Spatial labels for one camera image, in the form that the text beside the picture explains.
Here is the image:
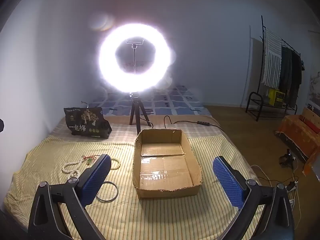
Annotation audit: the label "black garment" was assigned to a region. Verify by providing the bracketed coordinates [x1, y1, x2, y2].
[290, 51, 303, 100]

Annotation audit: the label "blue patterned bedsheet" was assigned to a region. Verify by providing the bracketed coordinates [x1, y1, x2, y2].
[86, 84, 213, 118]

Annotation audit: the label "black cable with controller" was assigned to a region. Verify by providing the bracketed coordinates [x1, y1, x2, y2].
[140, 116, 224, 132]

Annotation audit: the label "yellow striped cloth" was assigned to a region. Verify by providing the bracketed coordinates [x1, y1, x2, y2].
[5, 134, 260, 240]

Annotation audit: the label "cardboard box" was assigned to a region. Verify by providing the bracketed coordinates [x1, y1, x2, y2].
[132, 129, 202, 199]

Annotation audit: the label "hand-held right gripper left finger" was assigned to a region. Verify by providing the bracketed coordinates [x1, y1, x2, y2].
[28, 154, 112, 240]

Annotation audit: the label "white power strip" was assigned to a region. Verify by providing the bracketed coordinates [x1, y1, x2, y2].
[286, 180, 299, 193]

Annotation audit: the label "thin metal bangle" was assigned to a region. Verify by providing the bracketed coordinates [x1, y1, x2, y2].
[96, 181, 119, 202]

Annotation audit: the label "striped white towel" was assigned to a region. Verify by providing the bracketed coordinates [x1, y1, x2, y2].
[261, 28, 283, 87]

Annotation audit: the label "white pearl necklace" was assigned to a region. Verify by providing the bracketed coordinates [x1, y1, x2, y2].
[62, 155, 87, 180]

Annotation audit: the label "dark green garment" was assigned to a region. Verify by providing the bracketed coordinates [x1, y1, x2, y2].
[279, 45, 292, 90]

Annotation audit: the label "white floor cables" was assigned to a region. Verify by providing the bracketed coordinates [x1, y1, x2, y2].
[250, 165, 303, 230]

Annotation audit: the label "beige plaid blanket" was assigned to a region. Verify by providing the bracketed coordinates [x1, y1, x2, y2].
[50, 115, 230, 145]

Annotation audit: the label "black clothes rack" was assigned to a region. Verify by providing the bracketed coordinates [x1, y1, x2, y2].
[245, 15, 304, 122]

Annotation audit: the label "ring light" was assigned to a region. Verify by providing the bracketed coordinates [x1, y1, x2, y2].
[99, 23, 173, 93]

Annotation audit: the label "black snack bag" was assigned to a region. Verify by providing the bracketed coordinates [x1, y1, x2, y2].
[64, 107, 112, 139]

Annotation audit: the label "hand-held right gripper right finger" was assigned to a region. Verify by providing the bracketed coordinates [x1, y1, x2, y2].
[212, 156, 295, 240]

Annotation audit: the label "black tripod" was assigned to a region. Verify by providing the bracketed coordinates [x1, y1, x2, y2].
[129, 92, 153, 134]

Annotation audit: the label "orange cloth-covered furniture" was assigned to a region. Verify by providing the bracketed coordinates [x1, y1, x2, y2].
[276, 107, 320, 175]

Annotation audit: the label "phone holder clamp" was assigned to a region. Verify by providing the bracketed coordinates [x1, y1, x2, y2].
[126, 39, 145, 49]

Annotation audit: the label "yellow box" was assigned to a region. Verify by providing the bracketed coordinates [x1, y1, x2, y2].
[269, 89, 285, 105]

